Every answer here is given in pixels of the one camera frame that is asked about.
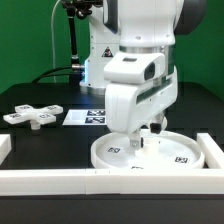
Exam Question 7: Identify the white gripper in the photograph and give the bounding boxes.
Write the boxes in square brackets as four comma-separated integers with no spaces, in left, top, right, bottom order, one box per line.
[105,64,179,150]

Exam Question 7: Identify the white round table top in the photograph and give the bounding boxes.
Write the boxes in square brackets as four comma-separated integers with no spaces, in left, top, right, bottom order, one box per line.
[91,129,205,170]

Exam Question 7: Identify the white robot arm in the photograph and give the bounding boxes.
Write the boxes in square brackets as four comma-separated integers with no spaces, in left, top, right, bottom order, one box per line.
[80,0,207,149]

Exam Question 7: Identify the white marker sheet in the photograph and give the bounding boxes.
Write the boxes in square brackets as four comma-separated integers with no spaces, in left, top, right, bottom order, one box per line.
[63,109,106,126]

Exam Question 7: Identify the white right fence bar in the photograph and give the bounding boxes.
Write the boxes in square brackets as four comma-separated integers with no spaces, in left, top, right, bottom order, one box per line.
[197,133,224,169]

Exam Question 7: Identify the white fence bar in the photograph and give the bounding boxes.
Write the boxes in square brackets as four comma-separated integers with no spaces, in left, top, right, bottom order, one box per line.
[197,133,224,169]
[0,169,224,196]

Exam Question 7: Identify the white cross-shaped table base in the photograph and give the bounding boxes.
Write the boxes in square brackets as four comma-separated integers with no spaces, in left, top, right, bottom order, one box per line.
[3,104,63,130]

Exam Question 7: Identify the white left fence block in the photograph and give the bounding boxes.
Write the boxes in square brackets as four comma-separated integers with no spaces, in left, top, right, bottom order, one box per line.
[0,134,12,165]

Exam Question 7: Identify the white front fence bar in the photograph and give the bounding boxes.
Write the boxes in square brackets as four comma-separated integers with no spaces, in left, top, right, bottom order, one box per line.
[0,169,224,196]

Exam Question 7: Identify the black cable bundle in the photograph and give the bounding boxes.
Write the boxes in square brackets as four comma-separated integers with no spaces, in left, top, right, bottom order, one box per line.
[31,64,86,84]

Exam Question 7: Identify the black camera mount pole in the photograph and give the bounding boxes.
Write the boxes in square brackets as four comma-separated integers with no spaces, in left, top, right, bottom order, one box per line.
[61,0,103,71]

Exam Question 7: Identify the white thin cable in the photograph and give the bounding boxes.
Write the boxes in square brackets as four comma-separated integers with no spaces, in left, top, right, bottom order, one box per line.
[50,0,63,84]

